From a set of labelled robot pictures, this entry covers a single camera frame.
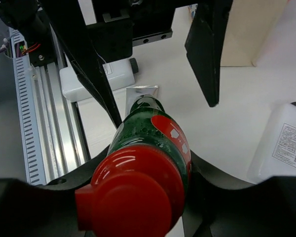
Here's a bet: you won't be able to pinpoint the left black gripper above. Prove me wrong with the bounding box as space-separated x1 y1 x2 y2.
41 0 233 127

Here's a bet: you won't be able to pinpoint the white slotted cable duct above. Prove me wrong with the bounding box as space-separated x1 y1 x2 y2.
9 28 46 186

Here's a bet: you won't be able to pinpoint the white flat bottle black cap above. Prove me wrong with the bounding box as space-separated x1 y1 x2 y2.
59 57 140 102

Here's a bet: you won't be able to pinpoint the silver tube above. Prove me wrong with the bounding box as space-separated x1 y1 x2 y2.
125 85 159 117

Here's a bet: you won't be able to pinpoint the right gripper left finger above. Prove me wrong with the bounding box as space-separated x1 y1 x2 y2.
0 148 108 237

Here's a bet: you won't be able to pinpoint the aluminium mounting rail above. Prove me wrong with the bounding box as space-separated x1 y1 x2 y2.
32 31 90 184

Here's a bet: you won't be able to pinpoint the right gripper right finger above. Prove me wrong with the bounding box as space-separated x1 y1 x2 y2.
183 153 296 237

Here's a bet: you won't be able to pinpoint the green bottle red cap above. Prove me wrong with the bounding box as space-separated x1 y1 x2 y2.
75 95 191 237

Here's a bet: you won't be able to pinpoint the canvas bag orange handles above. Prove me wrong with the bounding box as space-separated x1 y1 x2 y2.
187 0 289 67

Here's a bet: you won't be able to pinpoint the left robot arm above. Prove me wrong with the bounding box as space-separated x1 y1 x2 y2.
0 0 232 126

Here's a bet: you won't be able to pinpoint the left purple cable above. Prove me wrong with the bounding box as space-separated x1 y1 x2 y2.
0 37 10 56

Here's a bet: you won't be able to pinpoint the white flat bottle right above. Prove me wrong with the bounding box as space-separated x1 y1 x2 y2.
247 102 296 184

